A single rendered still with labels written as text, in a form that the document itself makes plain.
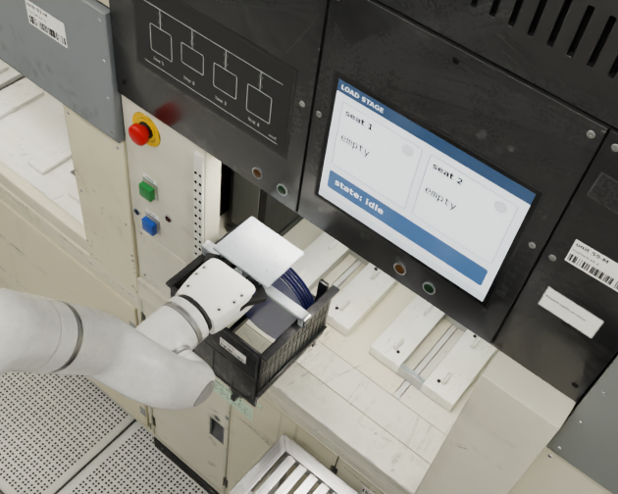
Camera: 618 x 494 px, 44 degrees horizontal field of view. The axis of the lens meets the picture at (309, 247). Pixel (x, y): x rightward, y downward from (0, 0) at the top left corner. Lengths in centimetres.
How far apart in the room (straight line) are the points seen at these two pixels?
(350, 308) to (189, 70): 73
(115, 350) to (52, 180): 103
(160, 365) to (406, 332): 76
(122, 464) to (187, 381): 142
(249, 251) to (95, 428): 137
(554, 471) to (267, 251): 57
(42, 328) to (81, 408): 170
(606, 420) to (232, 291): 58
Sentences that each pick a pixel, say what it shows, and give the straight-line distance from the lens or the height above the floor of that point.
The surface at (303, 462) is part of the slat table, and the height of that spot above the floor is 76.
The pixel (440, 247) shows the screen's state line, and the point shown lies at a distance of 103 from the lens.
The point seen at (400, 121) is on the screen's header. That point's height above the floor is 167.
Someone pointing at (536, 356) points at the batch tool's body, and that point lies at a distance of 107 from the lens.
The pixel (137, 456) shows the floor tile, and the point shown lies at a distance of 250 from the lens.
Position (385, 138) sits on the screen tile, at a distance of 98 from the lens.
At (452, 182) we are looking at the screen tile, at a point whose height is 163.
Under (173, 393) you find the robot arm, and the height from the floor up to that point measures 132.
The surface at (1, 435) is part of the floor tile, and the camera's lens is 260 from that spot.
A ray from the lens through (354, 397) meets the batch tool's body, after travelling 162.
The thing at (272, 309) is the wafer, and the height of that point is 107.
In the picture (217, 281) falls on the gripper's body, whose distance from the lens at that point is 125.
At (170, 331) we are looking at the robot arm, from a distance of 118.
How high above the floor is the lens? 228
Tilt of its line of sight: 50 degrees down
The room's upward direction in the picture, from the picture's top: 10 degrees clockwise
